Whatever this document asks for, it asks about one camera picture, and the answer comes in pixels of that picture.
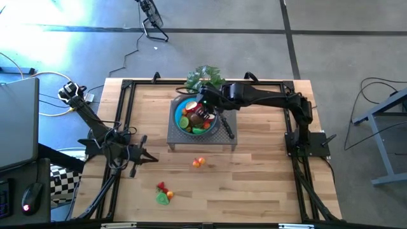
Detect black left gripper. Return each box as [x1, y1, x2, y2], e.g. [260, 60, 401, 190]
[127, 135, 159, 178]

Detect brown toy kiwi half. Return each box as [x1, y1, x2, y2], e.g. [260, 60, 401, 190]
[189, 113, 204, 127]

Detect blue collapsible colander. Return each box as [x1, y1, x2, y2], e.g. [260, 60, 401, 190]
[172, 94, 221, 138]

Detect black kitchen knife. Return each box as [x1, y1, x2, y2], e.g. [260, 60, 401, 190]
[217, 109, 236, 140]

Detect grey perforated metal shelf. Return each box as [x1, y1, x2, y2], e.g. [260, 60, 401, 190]
[166, 101, 238, 152]

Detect green plant in white pot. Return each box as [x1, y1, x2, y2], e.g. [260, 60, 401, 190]
[184, 65, 227, 95]

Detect silver aluminium extrusion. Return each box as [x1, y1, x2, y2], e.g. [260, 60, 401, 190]
[278, 223, 315, 229]
[100, 222, 138, 229]

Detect black white checkered board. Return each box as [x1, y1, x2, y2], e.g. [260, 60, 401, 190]
[50, 164, 83, 205]

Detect black floor fan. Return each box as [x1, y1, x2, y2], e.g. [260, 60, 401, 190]
[135, 0, 170, 43]

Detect black computer mouse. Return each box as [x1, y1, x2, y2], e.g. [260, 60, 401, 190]
[20, 182, 44, 217]

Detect dark desk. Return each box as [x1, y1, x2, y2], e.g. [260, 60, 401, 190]
[0, 157, 52, 225]

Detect black keyboard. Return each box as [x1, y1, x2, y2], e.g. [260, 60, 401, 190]
[0, 177, 14, 219]

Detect grey metal stand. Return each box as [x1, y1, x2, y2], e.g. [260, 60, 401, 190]
[351, 88, 407, 187]

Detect black fan cable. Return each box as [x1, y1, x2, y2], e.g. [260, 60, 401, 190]
[107, 3, 144, 78]

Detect yellow floor cable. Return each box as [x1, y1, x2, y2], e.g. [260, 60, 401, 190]
[0, 52, 86, 117]

